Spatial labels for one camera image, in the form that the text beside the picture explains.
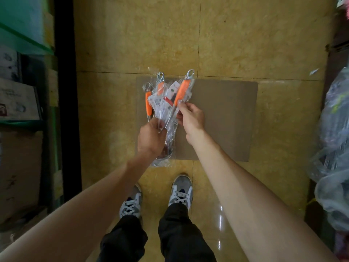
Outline person's left hand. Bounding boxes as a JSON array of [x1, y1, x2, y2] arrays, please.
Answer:
[[136, 117, 169, 162]]

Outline orange-handled steel ladle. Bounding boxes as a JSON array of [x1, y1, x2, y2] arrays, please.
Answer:
[[164, 69, 196, 134]]

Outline white printed carton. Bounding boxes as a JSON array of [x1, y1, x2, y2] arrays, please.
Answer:
[[0, 45, 20, 80], [0, 78, 41, 122]]

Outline person's left forearm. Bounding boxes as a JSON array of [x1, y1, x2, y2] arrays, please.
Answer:
[[0, 152, 156, 262]]

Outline person's right forearm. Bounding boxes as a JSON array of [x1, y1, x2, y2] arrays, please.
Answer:
[[188, 134, 339, 262]]

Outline pile of packaged utensils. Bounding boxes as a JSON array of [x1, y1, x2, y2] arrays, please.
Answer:
[[142, 72, 181, 167]]

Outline person's right hand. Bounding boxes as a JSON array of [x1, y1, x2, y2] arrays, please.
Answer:
[[177, 101, 207, 146]]

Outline black trousers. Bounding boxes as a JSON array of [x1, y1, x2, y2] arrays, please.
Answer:
[[97, 203, 218, 262]]

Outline pink green broom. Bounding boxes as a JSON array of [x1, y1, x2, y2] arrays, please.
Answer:
[[322, 8, 349, 107]]

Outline pile of plastic wrapped utensils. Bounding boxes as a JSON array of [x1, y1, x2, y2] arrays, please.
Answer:
[[308, 65, 349, 233]]

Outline brown cardboard sheet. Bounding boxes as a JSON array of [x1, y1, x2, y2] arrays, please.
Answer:
[[135, 76, 258, 163]]

